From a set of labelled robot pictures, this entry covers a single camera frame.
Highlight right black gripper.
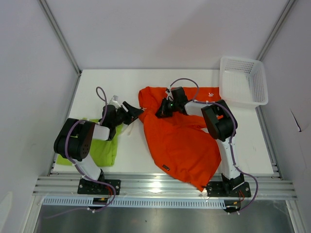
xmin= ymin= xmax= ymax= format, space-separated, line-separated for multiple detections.
xmin=154 ymin=98 xmax=178 ymax=118

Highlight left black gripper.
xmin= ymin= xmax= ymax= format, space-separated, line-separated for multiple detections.
xmin=112 ymin=101 xmax=143 ymax=128

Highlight orange shorts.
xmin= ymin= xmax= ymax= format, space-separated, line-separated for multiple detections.
xmin=138 ymin=86 xmax=221 ymax=192

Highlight lime green shorts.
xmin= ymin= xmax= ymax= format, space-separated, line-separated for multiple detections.
xmin=53 ymin=118 xmax=122 ymax=167

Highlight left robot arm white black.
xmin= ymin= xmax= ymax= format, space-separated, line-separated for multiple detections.
xmin=53 ymin=101 xmax=144 ymax=194

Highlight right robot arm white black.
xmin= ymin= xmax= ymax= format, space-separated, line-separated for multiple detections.
xmin=156 ymin=87 xmax=245 ymax=197

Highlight white plastic basket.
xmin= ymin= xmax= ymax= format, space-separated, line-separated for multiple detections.
xmin=219 ymin=56 xmax=268 ymax=108

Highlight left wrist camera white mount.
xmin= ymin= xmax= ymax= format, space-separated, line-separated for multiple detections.
xmin=109 ymin=95 xmax=121 ymax=109

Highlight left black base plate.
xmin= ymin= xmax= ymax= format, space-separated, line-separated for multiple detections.
xmin=77 ymin=179 xmax=121 ymax=195

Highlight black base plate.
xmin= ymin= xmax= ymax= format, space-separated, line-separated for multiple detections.
xmin=77 ymin=179 xmax=121 ymax=195
xmin=203 ymin=181 xmax=251 ymax=198

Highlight white slotted cable duct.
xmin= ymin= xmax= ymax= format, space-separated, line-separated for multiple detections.
xmin=43 ymin=196 xmax=225 ymax=209

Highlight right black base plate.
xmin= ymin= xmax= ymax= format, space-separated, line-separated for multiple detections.
xmin=203 ymin=181 xmax=251 ymax=198

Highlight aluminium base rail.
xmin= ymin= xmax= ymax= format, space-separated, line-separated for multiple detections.
xmin=33 ymin=172 xmax=297 ymax=200

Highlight left aluminium corner post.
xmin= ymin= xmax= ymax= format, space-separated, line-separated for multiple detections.
xmin=37 ymin=0 xmax=81 ymax=76

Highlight aluminium corner post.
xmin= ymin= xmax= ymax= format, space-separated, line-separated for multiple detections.
xmin=256 ymin=0 xmax=298 ymax=62
xmin=37 ymin=0 xmax=81 ymax=76

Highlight right aluminium corner post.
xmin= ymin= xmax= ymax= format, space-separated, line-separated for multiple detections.
xmin=256 ymin=0 xmax=298 ymax=62

